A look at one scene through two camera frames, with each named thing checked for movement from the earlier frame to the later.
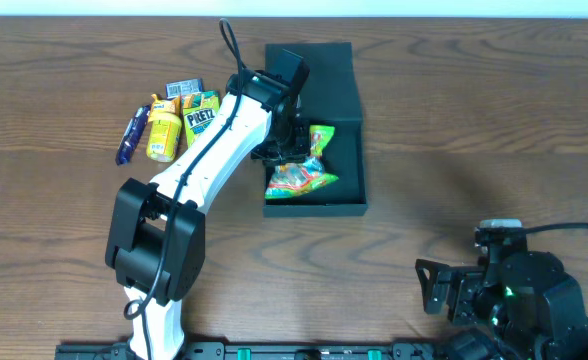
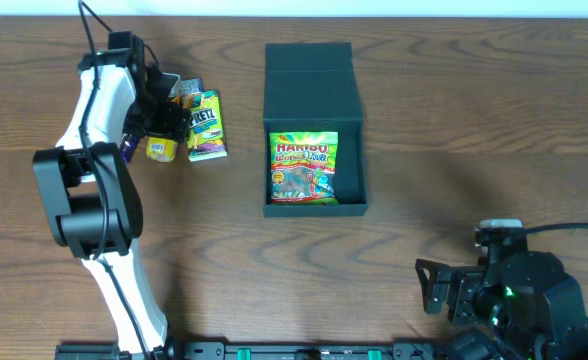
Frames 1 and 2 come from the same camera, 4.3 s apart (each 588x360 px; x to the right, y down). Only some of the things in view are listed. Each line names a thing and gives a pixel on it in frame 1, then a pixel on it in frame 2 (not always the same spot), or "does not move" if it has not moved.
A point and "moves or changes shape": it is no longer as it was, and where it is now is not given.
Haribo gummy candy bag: x=304 y=176 moves or changes shape
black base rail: x=410 y=351 does not move
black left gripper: x=284 y=151 -> x=175 y=120
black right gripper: x=454 y=292 does not move
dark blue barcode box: x=182 y=87 does not move
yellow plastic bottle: x=164 y=131 does not move
